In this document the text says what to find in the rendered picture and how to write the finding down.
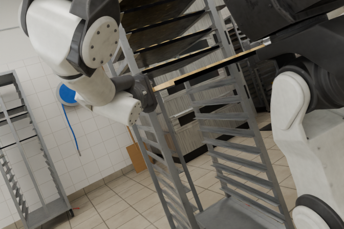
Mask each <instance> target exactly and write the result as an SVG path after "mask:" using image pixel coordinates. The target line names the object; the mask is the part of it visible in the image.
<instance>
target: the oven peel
mask: <svg viewBox="0 0 344 229"><path fill-rule="evenodd" d="M127 129H128V131H129V133H130V136H131V138H132V140H133V144H132V145H130V146H127V147H126V149H127V152H128V154H129V156H130V158H131V161H132V163H133V166H134V168H135V170H136V173H139V172H141V171H143V170H145V169H147V166H146V163H145V161H144V158H143V155H142V153H141V150H140V148H139V145H138V143H137V142H136V143H135V140H134V138H133V136H132V133H131V131H130V129H129V127H128V126H127ZM143 144H144V146H145V149H146V150H147V151H148V148H147V146H146V144H145V142H143ZM148 157H149V160H150V162H151V163H153V164H154V162H153V160H152V157H151V156H149V155H148Z"/></svg>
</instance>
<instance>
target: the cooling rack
mask: <svg viewBox="0 0 344 229"><path fill-rule="evenodd" d="M228 22H232V25H233V27H234V30H235V33H236V36H237V38H238V41H239V44H240V47H241V50H242V52H244V48H243V45H242V42H241V40H240V37H239V34H238V31H237V28H236V26H235V23H234V19H233V17H232V16H231V15H230V16H228V17H226V18H225V19H224V23H228ZM245 61H246V60H245ZM246 64H247V66H248V69H249V72H250V75H251V78H252V81H253V84H254V87H255V89H256V92H257V95H258V97H259V100H258V101H256V102H254V106H255V107H263V106H264V107H265V106H266V105H265V102H264V100H262V98H261V96H260V93H259V90H258V87H257V85H256V82H255V79H254V76H253V73H252V71H251V68H249V66H250V65H249V62H248V61H246Z"/></svg>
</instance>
